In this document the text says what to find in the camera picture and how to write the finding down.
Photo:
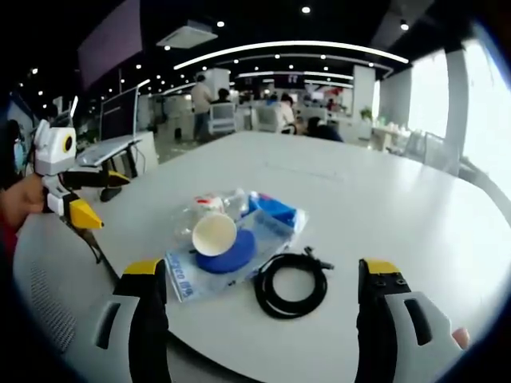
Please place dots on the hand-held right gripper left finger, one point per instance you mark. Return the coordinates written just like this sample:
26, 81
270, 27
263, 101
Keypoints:
145, 319

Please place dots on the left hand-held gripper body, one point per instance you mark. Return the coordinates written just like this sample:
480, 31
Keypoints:
54, 149

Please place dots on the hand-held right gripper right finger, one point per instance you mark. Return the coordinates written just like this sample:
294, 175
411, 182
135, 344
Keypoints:
379, 319

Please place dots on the clear plastic wrapper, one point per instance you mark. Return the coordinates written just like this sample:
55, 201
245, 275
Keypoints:
187, 217

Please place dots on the white paper cup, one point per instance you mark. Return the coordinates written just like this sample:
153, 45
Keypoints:
213, 235

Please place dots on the blue round lid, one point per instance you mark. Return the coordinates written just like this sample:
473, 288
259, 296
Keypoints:
235, 257

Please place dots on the clear plastic bag blue print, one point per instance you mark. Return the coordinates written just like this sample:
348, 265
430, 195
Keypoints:
271, 239

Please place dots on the blue packet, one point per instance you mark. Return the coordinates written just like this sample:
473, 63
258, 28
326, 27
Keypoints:
275, 207

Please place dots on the person's left hand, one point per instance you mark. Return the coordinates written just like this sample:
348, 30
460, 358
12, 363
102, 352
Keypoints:
24, 199

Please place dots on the person's right hand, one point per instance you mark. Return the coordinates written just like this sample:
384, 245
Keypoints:
462, 338

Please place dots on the laptop on stand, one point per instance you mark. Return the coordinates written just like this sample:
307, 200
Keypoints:
105, 149

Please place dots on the grey mesh chair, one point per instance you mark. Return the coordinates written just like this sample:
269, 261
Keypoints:
52, 303

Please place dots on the white table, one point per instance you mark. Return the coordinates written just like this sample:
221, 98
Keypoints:
379, 199

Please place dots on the white office chair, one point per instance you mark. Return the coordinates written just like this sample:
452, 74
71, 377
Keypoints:
221, 117

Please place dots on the grey office chair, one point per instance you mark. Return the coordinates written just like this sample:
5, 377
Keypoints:
483, 187

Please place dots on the ceiling air conditioner unit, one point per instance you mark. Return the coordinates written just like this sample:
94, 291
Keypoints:
187, 36

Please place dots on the green potted plant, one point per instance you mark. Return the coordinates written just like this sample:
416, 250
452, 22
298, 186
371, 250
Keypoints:
366, 113

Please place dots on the curved ceiling light strip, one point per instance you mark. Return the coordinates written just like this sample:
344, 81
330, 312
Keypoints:
295, 46

